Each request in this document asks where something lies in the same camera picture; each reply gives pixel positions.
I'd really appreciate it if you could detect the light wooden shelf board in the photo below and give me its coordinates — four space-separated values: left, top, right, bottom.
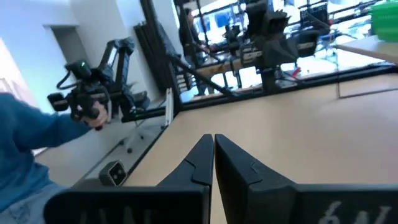
334 34 398 65

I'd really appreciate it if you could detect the black table edge rail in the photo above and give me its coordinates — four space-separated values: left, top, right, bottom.
124 63 398 175

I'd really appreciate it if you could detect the small grey camera box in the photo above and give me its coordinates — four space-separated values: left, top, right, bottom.
98 159 128 187

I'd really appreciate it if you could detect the black plastic slotted basket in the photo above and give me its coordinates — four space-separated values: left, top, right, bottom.
299 3 330 29

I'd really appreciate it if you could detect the aluminium extrusion post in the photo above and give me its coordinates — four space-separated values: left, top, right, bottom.
164 88 175 128

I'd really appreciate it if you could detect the person's hand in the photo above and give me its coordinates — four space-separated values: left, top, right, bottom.
83 101 109 130

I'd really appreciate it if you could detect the black rig frame strut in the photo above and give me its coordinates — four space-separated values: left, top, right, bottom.
133 0 239 110

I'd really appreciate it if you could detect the green plastic slotted basket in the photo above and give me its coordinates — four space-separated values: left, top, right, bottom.
369 1 398 43

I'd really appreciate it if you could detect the person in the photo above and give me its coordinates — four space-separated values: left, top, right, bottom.
0 92 94 224
178 7 218 96

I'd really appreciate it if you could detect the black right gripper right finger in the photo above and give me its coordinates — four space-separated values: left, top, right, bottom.
214 133 398 224

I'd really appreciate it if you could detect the wooden background desk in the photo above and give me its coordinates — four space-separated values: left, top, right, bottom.
195 57 249 78

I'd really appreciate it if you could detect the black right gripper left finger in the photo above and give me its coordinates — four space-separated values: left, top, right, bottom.
43 133 215 224

